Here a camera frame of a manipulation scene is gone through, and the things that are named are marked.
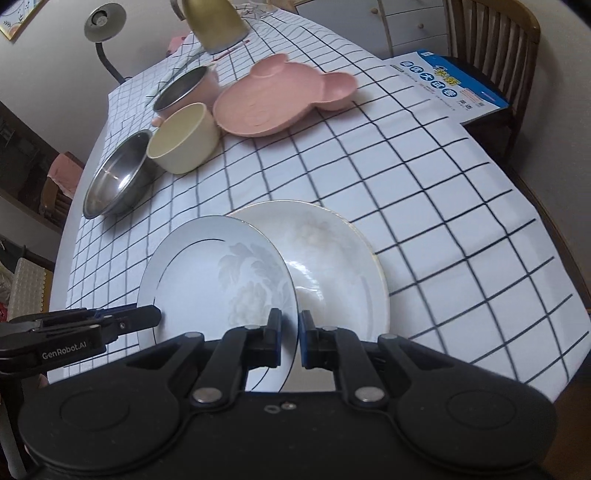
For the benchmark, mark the dark wooden shelf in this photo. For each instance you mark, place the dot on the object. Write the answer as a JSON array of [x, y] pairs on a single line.
[[18, 161]]

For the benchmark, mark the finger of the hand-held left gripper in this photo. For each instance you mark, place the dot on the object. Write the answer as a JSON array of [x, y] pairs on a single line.
[[138, 319], [69, 318]]

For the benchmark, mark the white black checked tablecloth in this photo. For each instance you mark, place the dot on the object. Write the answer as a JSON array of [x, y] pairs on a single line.
[[415, 184]]

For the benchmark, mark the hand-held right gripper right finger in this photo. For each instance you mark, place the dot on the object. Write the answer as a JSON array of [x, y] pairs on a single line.
[[304, 339]]

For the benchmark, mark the pink printed bag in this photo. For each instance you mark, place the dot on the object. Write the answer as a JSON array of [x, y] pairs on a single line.
[[176, 45]]

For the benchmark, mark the white plate grey leaf print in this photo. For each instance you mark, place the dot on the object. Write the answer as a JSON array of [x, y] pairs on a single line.
[[207, 286]]

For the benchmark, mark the white plate gold rim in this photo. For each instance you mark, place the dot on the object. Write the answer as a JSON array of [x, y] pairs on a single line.
[[332, 258]]

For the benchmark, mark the cream bowl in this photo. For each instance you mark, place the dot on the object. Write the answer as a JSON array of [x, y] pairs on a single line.
[[194, 143]]

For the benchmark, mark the brown wooden chair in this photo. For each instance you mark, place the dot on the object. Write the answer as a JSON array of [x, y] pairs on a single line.
[[531, 32]]

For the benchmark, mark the pink cup steel lining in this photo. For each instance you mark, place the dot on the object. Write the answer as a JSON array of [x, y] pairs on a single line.
[[204, 90]]

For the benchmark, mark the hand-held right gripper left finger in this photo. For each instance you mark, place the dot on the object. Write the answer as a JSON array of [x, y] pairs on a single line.
[[276, 337]]

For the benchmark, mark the stainless steel bowl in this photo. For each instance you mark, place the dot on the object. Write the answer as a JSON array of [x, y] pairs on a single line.
[[115, 177]]

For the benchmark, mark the red pen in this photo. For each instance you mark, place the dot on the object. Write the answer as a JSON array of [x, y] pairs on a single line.
[[233, 50]]

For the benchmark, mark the grey desk lamp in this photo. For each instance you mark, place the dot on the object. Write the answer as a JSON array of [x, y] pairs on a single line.
[[104, 21]]

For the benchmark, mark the pink cloth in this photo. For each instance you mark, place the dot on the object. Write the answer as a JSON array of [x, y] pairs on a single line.
[[67, 177]]

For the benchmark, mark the white drawer cabinet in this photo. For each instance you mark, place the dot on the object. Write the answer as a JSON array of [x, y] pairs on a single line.
[[406, 27]]

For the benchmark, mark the gold thermos jug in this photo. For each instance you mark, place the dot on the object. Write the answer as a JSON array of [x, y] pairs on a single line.
[[217, 23]]

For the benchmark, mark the framed wall picture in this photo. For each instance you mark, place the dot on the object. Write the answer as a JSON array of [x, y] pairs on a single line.
[[14, 18]]

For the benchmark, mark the beige quilted cushion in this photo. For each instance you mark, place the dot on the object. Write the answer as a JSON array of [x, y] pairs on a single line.
[[30, 288]]

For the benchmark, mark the blue white printed cardboard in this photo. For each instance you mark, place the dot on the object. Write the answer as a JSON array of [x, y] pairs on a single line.
[[438, 92]]

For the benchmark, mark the pink bear-shaped plate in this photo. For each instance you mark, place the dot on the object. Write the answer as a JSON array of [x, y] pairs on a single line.
[[258, 106]]

